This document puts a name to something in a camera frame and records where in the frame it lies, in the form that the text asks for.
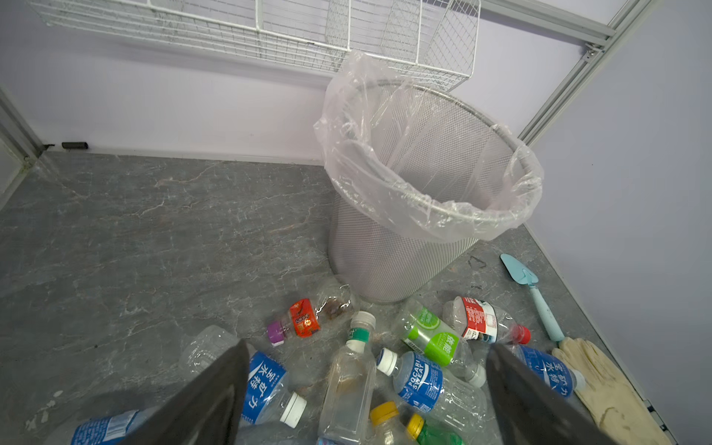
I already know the blue label bottle white cap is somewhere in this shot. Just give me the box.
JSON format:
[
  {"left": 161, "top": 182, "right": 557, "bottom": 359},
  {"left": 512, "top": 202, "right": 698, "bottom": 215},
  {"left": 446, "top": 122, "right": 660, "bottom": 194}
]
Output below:
[{"left": 179, "top": 326, "right": 307, "bottom": 428}]

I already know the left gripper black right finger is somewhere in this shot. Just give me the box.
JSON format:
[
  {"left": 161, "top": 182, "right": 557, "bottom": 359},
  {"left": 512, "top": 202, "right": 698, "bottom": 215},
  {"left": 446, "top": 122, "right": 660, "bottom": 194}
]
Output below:
[{"left": 486, "top": 344, "right": 616, "bottom": 445}]

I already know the green soda bottle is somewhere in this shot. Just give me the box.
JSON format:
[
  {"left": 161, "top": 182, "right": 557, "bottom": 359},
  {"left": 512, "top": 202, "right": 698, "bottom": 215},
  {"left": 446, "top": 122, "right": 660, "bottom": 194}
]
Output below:
[{"left": 406, "top": 413, "right": 465, "bottom": 445}]

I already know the light blue garden trowel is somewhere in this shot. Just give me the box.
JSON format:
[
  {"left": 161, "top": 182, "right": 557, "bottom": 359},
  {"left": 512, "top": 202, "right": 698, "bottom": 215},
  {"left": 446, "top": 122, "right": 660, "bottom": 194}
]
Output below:
[{"left": 500, "top": 254, "right": 565, "bottom": 343}]

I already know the white wire wall shelf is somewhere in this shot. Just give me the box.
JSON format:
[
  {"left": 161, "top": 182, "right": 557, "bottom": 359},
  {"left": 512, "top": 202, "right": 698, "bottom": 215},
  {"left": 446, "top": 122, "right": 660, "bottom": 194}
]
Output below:
[{"left": 29, "top": 0, "right": 481, "bottom": 91}]

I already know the orange label bottle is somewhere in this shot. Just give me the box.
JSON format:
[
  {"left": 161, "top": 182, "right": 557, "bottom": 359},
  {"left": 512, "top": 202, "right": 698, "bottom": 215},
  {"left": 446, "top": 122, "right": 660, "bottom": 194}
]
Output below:
[{"left": 370, "top": 402, "right": 416, "bottom": 445}]

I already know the beige work glove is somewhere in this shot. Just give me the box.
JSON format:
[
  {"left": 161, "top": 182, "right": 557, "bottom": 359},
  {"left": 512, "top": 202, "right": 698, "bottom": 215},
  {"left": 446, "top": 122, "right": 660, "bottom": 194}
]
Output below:
[{"left": 553, "top": 337, "right": 671, "bottom": 444}]

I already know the green label clear bottle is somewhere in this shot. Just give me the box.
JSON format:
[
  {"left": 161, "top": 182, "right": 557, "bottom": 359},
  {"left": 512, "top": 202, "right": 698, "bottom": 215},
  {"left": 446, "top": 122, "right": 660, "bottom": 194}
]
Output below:
[{"left": 392, "top": 299, "right": 487, "bottom": 388}]

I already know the blue label clear water bottle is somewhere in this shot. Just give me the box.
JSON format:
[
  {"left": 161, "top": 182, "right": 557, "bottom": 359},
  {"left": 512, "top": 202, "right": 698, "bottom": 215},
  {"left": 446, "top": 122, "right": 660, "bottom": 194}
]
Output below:
[{"left": 44, "top": 406, "right": 159, "bottom": 445}]

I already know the red label clear bottle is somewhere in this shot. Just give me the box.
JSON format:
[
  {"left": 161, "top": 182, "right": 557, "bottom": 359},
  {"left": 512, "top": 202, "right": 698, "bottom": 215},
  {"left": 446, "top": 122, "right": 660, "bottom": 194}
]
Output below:
[{"left": 442, "top": 296, "right": 531, "bottom": 345}]

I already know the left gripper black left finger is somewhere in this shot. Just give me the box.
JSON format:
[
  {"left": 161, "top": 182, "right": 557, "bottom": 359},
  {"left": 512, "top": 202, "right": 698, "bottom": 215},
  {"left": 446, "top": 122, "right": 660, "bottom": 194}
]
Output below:
[{"left": 122, "top": 340, "right": 250, "bottom": 444}]

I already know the clear bottle green band cap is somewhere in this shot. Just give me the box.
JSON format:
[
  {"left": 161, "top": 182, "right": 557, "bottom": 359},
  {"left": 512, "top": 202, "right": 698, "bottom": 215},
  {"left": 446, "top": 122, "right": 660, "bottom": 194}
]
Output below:
[{"left": 318, "top": 311, "right": 376, "bottom": 444}]

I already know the small red label purple cap bottle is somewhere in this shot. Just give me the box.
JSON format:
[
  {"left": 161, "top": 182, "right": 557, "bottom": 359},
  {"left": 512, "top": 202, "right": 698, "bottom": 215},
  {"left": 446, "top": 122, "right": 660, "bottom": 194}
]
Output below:
[{"left": 266, "top": 276, "right": 359, "bottom": 347}]

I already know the blue label bottle red cap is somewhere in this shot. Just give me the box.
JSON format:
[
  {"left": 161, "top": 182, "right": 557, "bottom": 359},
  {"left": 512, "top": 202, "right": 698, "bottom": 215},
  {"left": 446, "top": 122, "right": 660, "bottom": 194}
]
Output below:
[{"left": 512, "top": 345, "right": 587, "bottom": 398}]

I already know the blue pocari label bottle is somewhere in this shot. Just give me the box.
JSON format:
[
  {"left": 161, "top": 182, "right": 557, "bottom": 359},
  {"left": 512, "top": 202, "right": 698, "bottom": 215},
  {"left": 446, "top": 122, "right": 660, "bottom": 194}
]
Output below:
[{"left": 376, "top": 348, "right": 489, "bottom": 438}]

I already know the grey mesh waste bin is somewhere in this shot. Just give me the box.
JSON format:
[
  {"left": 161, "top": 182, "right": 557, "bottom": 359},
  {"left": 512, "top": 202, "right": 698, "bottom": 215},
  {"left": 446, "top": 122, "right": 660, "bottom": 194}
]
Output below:
[{"left": 315, "top": 79, "right": 543, "bottom": 302}]

